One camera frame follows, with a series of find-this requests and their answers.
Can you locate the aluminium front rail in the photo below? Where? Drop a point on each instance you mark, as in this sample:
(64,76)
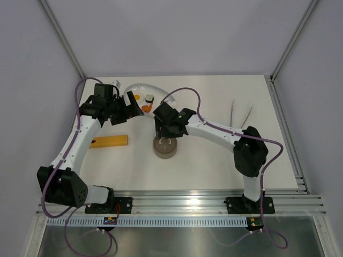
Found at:
(211,203)

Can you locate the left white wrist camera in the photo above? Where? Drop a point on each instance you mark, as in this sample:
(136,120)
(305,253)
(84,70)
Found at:
(116,83)

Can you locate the yellow wooden block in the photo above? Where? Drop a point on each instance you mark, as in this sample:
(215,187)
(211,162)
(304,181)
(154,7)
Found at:
(109,141)

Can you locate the metal tongs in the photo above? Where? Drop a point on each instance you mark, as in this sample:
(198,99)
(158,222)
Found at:
(235,116)

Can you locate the left aluminium frame post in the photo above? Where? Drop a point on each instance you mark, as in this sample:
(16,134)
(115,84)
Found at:
(47,9)

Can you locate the round metal lunch box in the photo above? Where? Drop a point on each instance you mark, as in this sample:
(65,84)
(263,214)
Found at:
(165,155)

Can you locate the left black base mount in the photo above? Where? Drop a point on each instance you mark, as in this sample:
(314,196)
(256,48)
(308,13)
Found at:
(121,205)

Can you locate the right side aluminium rail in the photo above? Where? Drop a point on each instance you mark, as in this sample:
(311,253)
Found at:
(303,188)

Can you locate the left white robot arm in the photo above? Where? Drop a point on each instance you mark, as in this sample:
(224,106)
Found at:
(60,182)

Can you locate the fried egg toy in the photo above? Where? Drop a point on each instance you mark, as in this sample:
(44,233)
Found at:
(140,99)

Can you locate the sushi roll toy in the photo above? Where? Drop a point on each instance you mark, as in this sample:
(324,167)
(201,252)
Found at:
(149,98)

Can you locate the white slotted cable duct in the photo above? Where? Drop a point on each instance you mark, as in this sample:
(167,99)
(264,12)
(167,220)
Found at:
(207,222)

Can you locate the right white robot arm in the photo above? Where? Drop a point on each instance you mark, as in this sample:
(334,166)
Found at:
(248,150)

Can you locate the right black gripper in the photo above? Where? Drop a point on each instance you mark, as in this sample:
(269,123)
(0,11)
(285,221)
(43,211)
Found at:
(159,125)

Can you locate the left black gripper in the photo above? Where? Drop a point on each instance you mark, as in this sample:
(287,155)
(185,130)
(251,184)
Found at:
(128,112)

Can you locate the white oval plate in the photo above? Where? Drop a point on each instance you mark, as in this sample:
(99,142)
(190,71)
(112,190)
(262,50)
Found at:
(145,89)

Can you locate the orange carrot piece toy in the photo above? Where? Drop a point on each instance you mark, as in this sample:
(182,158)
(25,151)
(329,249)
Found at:
(147,108)

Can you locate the aluminium rail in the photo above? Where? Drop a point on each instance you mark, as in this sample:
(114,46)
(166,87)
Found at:
(303,188)
(211,203)

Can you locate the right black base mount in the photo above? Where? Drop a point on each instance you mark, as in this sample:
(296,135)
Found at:
(242,205)

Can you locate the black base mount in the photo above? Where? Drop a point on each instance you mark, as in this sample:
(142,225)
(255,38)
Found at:
(121,205)
(242,205)

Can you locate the right aluminium frame post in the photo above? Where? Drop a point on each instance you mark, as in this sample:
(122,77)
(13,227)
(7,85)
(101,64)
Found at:
(310,10)

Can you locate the aluminium frame post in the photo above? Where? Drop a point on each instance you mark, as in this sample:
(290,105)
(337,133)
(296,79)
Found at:
(310,10)
(47,9)

